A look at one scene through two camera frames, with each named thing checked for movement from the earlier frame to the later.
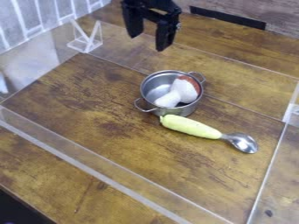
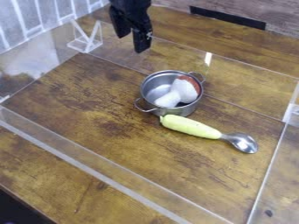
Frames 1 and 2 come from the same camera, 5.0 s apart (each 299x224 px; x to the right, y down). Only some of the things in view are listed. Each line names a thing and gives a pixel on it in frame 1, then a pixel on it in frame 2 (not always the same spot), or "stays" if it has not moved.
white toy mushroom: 183,92 stays
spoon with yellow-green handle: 192,127 stays
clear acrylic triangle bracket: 87,43 stays
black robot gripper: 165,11 -> 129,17
